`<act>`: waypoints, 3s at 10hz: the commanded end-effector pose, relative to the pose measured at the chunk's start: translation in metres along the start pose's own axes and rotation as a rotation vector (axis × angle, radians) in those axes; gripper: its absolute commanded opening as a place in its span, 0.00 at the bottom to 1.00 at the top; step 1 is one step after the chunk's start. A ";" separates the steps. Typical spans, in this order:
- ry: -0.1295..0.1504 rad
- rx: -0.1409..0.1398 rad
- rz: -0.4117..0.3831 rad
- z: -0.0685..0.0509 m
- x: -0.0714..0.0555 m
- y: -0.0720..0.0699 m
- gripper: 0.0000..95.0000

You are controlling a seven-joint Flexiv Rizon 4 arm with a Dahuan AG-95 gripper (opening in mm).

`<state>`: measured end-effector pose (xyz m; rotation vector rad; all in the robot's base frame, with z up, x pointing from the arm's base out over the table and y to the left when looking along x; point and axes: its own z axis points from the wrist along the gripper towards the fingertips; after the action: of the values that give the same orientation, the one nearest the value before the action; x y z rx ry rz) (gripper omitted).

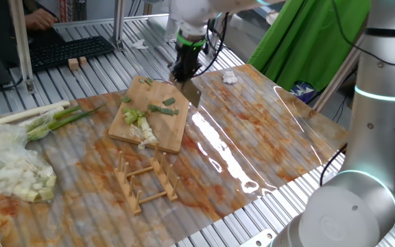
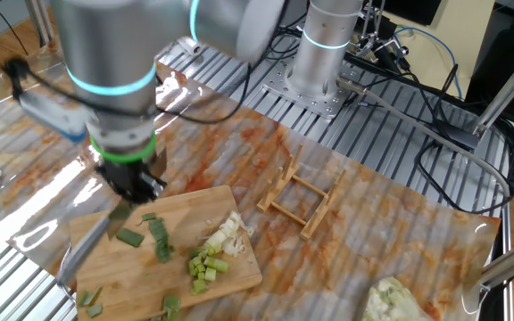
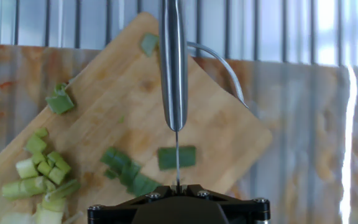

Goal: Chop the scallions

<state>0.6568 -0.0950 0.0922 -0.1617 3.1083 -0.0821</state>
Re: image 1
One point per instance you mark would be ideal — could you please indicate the aluminium frame post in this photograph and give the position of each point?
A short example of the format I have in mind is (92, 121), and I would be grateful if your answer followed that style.
(338, 77)
(118, 24)
(24, 51)

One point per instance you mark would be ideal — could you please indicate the steel cleaver knife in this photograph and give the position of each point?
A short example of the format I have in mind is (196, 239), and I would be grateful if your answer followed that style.
(192, 92)

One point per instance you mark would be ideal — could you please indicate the person's hand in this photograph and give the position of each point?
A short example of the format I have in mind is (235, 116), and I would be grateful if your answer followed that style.
(39, 19)

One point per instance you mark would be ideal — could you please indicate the green cloth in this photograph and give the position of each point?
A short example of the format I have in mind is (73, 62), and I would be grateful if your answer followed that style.
(303, 44)

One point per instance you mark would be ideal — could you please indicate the bundle of green scallions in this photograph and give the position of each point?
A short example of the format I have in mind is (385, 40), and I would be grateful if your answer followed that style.
(60, 121)

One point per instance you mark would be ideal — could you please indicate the crumpled white tissue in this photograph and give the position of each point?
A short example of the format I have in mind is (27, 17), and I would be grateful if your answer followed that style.
(230, 77)
(139, 44)

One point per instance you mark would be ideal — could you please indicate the small wooden block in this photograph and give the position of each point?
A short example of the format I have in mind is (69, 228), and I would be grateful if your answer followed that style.
(83, 60)
(73, 64)

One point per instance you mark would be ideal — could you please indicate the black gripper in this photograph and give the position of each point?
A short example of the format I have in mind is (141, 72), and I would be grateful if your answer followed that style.
(189, 56)

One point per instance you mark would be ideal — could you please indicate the blue patterned bag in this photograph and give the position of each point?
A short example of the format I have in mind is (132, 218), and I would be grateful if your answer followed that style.
(303, 92)

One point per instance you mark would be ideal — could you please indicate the red white box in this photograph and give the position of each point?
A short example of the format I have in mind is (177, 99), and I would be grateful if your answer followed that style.
(67, 10)

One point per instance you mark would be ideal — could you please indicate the black flat device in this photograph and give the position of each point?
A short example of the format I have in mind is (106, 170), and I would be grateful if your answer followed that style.
(45, 34)

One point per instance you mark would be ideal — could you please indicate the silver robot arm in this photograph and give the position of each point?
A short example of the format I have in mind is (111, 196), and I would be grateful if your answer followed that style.
(382, 120)

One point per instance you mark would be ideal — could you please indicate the wooden cutting board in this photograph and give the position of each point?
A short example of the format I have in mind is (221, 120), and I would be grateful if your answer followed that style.
(170, 130)

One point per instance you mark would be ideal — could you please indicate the long white leek stalk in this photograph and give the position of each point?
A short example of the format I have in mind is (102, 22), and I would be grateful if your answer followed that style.
(29, 111)

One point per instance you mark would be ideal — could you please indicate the silver robot mounting plate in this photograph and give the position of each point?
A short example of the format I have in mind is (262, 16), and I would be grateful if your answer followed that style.
(259, 238)

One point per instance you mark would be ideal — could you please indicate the plastic bag of chopped scallions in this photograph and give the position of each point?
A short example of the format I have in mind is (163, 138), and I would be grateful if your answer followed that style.
(9, 164)

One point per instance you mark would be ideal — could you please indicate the marble pattern plastic mat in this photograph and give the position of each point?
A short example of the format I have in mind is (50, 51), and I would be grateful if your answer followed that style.
(81, 212)

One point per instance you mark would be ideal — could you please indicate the chopped scallion pieces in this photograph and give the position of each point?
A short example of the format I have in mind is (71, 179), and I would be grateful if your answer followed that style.
(146, 128)

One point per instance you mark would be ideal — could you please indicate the black keyboard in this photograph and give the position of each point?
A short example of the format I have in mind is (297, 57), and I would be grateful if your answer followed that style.
(67, 51)

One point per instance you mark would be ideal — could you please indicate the wooden peg rack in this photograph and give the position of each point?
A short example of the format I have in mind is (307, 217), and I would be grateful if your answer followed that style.
(129, 188)

